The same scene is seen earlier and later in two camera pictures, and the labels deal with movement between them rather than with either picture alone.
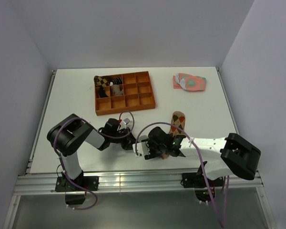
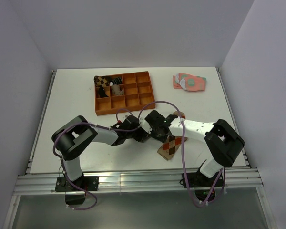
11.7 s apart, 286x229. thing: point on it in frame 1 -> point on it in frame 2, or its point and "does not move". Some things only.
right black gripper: x=152 y=155 -> x=161 y=139
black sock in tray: x=102 y=92 does not move
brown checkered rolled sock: x=103 y=80 does not move
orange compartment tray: x=137 y=95 does not move
